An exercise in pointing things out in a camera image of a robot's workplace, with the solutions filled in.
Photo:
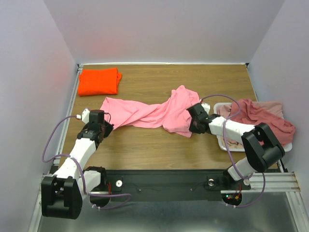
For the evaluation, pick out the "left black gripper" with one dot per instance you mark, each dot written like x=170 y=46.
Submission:
x=109 y=129

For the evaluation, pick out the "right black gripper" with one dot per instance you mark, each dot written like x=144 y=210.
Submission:
x=195 y=124

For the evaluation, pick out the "pink t shirt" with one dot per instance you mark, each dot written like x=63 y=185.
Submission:
x=171 y=115

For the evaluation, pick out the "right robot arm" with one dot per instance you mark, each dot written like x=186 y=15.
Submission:
x=261 y=146

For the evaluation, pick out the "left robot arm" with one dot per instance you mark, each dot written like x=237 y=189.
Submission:
x=63 y=192

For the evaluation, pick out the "folded orange t shirt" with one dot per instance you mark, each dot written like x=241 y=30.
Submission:
x=99 y=82

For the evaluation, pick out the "dark rose t shirt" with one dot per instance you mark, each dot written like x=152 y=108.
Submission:
x=246 y=112

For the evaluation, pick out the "pale mauve t shirt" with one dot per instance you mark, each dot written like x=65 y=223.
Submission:
x=274 y=107

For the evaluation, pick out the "white plastic tray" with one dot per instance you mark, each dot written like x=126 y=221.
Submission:
x=233 y=146

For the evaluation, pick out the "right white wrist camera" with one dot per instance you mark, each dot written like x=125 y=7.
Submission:
x=206 y=107

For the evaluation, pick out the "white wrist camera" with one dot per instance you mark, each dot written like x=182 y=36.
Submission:
x=206 y=107
x=84 y=116

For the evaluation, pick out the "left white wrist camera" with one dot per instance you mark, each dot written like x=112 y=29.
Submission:
x=84 y=116

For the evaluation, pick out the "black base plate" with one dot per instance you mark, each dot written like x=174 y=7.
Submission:
x=166 y=185

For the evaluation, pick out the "aluminium frame rail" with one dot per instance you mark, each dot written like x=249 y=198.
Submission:
x=154 y=160

